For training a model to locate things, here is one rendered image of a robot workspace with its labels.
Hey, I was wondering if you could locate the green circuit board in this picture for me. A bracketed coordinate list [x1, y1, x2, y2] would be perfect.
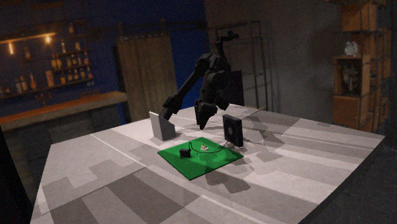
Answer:
[157, 137, 244, 180]

